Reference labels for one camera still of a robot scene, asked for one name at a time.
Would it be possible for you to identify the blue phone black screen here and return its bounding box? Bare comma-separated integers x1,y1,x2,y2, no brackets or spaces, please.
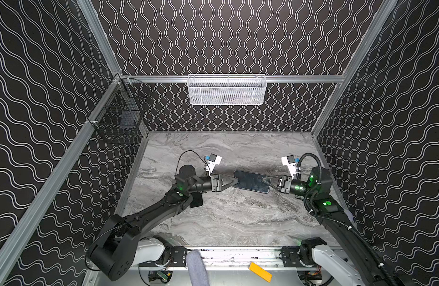
190,193,204,208

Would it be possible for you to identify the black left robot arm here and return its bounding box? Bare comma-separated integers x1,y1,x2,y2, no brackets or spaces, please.
86,164,239,281

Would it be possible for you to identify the black wire mesh basket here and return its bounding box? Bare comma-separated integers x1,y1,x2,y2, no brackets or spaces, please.
89,74,148,145

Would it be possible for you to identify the yellow plastic piece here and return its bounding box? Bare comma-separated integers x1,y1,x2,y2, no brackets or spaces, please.
249,262,273,282

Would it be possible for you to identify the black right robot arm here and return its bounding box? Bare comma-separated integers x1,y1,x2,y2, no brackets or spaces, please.
262,166,407,286

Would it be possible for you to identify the white wire mesh basket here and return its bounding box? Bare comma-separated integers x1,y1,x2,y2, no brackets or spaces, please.
187,74,267,106

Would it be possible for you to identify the grey cloth right side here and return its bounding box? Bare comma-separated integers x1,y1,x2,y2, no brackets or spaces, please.
344,210,354,224

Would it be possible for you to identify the grey cloth front rail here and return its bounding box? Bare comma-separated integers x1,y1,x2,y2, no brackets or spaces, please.
186,250,210,286

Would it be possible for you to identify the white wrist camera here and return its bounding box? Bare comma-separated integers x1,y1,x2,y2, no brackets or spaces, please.
205,153,222,176
281,155,301,179

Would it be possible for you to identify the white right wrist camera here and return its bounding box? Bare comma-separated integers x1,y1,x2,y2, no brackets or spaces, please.
281,155,301,179

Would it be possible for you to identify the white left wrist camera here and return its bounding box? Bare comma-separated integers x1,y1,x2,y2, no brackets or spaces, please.
205,153,222,176

